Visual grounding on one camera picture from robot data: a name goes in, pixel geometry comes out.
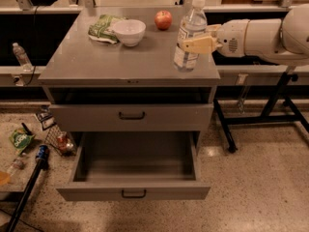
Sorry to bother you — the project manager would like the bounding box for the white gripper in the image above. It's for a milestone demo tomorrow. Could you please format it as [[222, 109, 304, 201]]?
[[180, 19, 249, 57]]

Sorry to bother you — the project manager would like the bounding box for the clear plastic water bottle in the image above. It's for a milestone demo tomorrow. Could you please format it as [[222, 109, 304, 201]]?
[[174, 0, 208, 73]]

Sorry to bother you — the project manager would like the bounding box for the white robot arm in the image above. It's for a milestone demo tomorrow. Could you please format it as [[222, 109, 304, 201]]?
[[180, 4, 309, 67]]

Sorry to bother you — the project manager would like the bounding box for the closed upper grey drawer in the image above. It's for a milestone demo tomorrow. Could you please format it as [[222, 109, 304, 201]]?
[[50, 104, 213, 131]]

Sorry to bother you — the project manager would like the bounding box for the grey metal drawer cabinet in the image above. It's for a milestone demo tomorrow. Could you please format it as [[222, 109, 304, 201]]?
[[40, 7, 219, 143]]

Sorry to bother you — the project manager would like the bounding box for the open lower grey drawer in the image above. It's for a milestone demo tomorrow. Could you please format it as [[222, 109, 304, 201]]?
[[57, 131, 210, 201]]

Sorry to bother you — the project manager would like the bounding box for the small bottle on ledge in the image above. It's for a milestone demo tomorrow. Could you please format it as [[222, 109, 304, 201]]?
[[13, 43, 33, 73]]

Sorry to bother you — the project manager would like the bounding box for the clear bottle on floor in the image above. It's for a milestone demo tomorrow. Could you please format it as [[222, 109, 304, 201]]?
[[7, 156, 26, 177]]

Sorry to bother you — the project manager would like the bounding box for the red apple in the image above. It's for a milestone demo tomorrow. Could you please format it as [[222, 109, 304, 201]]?
[[154, 11, 172, 30]]

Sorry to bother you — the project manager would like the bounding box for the white ceramic bowl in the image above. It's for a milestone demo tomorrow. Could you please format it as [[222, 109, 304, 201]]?
[[112, 19, 146, 46]]

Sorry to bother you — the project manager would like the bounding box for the green chip bag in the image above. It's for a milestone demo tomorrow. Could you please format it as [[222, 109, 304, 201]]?
[[88, 14, 126, 44]]

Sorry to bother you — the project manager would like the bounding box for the black pole with blue can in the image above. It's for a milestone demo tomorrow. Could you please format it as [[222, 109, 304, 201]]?
[[5, 145, 49, 232]]

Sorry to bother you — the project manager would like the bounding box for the green snack bag on floor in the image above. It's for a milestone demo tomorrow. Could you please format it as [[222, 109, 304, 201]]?
[[9, 128, 35, 155]]

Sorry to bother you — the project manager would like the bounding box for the black metal stand frame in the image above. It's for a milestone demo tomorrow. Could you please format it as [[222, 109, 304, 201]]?
[[213, 72, 309, 153]]

